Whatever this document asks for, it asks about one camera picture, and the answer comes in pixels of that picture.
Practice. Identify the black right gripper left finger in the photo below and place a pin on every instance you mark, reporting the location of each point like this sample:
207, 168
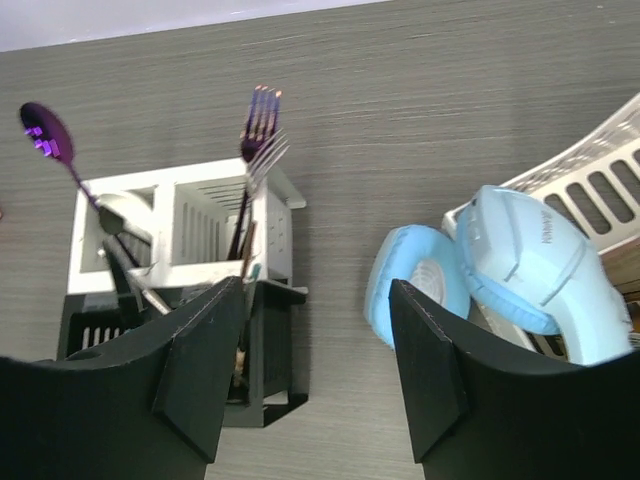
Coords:
148, 404

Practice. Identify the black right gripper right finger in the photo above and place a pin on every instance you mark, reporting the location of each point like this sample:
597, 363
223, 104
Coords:
480, 407

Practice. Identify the rose gold chopstick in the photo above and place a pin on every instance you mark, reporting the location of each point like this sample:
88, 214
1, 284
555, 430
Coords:
239, 378

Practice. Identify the black knife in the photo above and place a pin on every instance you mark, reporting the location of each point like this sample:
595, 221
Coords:
128, 296

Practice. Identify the teal chopstick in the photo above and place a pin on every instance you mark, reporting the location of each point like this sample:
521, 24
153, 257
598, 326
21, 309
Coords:
252, 278

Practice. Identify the large white ceramic spoon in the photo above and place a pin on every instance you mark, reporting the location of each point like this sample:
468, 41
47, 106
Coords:
136, 212

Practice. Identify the small black spoon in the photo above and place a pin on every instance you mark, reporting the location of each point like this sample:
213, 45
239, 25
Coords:
113, 224

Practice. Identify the purple iridescent spoon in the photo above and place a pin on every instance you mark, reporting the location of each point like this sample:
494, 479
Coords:
49, 134

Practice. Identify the light blue headphones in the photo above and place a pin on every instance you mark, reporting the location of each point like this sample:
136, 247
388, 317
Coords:
516, 256

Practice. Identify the white slotted utensil caddy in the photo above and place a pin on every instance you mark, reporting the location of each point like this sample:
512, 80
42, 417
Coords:
194, 210

